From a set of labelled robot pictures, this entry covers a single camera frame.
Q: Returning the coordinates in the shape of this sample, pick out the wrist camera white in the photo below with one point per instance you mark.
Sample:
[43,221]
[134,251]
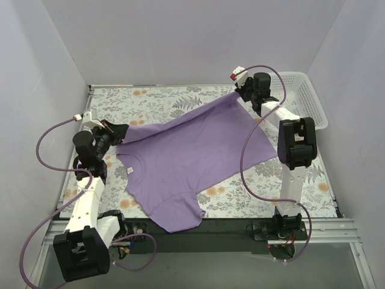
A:
[239,76]
[89,118]

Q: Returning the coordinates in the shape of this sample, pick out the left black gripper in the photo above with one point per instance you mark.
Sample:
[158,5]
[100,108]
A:
[111,132]

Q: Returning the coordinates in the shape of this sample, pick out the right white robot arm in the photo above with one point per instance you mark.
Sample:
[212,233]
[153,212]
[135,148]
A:
[296,146]

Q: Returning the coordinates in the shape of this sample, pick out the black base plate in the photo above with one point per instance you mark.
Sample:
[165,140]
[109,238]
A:
[262,230]
[130,228]

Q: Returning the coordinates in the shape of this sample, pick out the purple t shirt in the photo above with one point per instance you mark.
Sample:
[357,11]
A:
[169,164]

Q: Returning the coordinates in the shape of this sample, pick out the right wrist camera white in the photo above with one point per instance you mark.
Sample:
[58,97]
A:
[239,76]

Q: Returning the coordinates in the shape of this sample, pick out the aluminium frame rail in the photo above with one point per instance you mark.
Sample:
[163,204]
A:
[329,230]

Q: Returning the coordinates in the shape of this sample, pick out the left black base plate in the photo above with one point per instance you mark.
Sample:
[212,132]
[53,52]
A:
[130,228]

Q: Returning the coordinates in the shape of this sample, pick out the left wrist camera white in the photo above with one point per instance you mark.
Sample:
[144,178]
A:
[89,118]

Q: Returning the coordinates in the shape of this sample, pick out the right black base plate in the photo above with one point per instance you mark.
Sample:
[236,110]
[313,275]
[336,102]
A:
[262,230]

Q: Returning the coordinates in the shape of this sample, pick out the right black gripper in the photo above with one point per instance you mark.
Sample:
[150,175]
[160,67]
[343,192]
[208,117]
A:
[244,91]

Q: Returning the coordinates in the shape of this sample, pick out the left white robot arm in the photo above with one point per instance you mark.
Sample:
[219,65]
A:
[82,249]

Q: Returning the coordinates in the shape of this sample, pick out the white plastic basket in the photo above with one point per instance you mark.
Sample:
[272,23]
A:
[301,99]

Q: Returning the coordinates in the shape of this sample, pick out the floral patterned table mat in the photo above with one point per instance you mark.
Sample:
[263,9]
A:
[228,199]

